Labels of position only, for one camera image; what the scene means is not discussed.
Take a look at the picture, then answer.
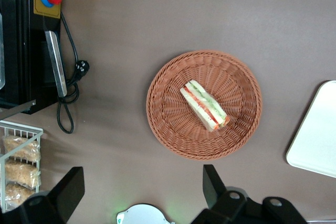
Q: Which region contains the black sealing machine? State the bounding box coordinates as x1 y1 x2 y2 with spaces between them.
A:
0 0 64 116

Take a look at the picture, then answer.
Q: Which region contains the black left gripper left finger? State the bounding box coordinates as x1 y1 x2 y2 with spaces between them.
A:
13 166 86 224

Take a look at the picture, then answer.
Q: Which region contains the silver metal sealing bar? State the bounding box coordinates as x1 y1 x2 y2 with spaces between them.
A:
44 30 68 98

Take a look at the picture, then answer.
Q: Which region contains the triangular sandwich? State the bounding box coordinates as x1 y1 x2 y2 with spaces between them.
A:
180 79 231 133

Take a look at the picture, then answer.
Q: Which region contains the grey metal lever bar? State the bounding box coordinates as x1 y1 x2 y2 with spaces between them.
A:
0 99 37 120

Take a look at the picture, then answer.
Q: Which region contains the beige rectangular tray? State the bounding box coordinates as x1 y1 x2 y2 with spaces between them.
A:
286 80 336 179

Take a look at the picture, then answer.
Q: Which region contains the white wire rack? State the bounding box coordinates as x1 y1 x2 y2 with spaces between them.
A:
0 120 44 213

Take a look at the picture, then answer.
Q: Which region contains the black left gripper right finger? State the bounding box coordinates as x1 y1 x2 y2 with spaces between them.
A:
191 165 249 224

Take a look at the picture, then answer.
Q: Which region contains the brown round wicker basket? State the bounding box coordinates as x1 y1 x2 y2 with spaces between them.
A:
146 49 263 161

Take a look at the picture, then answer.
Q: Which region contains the black power cable with plug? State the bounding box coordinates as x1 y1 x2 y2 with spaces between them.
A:
56 11 90 134

